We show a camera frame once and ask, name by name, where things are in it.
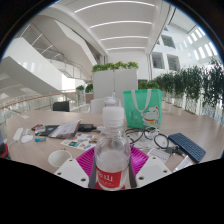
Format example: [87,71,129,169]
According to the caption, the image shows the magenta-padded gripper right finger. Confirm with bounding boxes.
[128,145,173,189]

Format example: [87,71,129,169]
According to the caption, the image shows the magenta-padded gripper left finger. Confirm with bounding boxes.
[53,146,99,189]

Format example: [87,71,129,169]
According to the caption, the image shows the clear red-labelled water bottle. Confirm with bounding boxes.
[93,105,132,191]

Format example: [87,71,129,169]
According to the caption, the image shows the white printed card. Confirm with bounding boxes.
[146,147,172,164]

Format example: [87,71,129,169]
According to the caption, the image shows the white grid-pattern mug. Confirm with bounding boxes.
[47,149,73,169]

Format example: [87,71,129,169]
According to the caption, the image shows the clear plastic packet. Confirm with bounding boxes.
[173,154,194,173]

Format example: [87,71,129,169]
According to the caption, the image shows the colourful sticker sheet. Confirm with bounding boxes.
[60,132,100,152]

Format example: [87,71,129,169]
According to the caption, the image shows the dark blue keyboard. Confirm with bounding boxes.
[167,132,207,164]

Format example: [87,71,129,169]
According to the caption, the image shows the black power adapter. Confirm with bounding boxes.
[78,123,98,133]

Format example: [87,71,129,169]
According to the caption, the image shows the black notebook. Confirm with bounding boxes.
[39,124,61,137]

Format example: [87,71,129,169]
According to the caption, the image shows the white computer mouse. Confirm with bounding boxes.
[20,134,34,144]

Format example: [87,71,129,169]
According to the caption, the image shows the green cat-print tote bag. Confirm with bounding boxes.
[122,88,164,130]

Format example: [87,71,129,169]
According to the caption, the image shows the white power strip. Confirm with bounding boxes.
[12,127,24,142]

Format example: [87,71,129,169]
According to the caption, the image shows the black office chair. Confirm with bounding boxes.
[52,100,71,112]

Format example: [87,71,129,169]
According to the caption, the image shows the white chair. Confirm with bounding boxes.
[89,98,108,114]

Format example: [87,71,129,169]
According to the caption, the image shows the glass balustrade with wooden handrail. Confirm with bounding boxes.
[0,91,83,116]

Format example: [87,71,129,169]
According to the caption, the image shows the clear white-lidded shaker bottle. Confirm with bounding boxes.
[103,92,119,108]

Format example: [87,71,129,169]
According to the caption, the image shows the small potted plants by railing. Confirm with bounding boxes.
[75,83,94,104]

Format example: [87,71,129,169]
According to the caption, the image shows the wooden planter with plants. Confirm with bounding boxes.
[138,79,160,90]

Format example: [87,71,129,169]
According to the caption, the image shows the white cabinet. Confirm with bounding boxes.
[92,68,139,109]

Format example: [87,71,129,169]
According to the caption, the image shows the row of green potted plants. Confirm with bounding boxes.
[138,58,224,118]

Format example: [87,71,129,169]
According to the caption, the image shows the green plants atop cabinet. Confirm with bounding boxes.
[91,60,140,73]

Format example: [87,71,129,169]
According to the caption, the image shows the ceiling light strips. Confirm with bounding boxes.
[73,0,156,52]

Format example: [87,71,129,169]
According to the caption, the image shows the black cable bundle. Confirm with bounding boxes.
[124,125,171,150]

